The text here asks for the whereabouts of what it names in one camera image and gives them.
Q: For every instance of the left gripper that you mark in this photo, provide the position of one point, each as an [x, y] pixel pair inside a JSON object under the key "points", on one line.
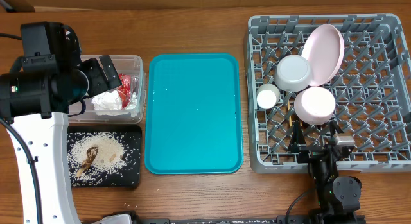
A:
{"points": [[99, 83]]}

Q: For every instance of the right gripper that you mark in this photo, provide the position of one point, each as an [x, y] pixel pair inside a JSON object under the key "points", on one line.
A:
{"points": [[309, 151]]}

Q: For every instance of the red snack wrapper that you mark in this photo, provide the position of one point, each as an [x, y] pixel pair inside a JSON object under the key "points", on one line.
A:
{"points": [[125, 90]]}

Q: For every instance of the white napkin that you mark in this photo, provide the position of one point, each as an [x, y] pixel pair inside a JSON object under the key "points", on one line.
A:
{"points": [[111, 104]]}

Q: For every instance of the pink bowl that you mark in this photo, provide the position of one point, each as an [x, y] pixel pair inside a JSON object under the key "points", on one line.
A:
{"points": [[315, 105]]}

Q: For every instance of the wooden chopstick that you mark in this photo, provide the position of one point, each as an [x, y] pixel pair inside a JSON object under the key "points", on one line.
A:
{"points": [[289, 112]]}

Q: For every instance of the cream paper cup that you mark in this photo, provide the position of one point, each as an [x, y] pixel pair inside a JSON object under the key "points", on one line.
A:
{"points": [[267, 96]]}

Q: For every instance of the grey bowl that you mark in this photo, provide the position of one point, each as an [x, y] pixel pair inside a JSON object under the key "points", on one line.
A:
{"points": [[293, 73]]}

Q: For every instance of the pink plate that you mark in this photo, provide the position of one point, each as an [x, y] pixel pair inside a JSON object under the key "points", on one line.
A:
{"points": [[324, 51]]}

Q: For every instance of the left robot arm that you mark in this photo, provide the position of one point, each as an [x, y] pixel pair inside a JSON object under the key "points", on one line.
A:
{"points": [[35, 97]]}

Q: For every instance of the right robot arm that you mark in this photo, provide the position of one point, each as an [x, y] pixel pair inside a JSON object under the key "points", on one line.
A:
{"points": [[338, 196]]}

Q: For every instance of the grey dishwasher rack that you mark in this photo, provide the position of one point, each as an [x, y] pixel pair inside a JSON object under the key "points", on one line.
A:
{"points": [[371, 88]]}

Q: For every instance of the clear plastic bin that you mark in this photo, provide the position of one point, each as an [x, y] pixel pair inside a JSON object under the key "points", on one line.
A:
{"points": [[126, 64]]}

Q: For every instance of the black plastic tray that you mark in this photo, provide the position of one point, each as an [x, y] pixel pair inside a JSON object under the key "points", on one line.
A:
{"points": [[135, 160]]}

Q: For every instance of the rice and food scraps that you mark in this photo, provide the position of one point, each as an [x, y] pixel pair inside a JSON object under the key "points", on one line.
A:
{"points": [[96, 155]]}

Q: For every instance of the teal serving tray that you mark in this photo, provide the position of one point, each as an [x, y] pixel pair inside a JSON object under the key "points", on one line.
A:
{"points": [[193, 115]]}

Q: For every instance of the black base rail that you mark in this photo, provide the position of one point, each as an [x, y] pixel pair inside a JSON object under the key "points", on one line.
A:
{"points": [[132, 217]]}

